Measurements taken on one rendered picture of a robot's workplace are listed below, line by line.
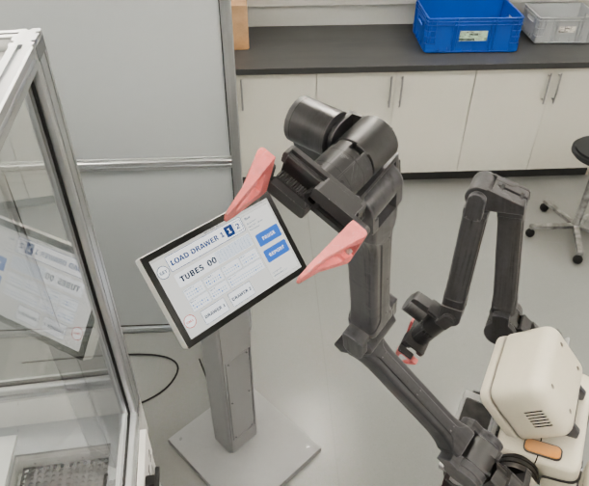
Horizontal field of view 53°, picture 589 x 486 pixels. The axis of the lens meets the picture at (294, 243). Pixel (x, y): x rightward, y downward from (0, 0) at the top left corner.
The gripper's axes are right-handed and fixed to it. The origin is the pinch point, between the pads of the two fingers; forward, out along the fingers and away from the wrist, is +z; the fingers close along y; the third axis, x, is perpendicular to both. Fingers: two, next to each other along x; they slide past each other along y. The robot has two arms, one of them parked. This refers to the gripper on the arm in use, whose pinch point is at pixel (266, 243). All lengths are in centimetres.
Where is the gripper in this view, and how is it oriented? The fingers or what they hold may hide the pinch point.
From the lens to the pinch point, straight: 59.7
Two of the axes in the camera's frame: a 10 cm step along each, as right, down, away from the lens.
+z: -6.3, 6.3, -4.5
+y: -7.5, -6.4, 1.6
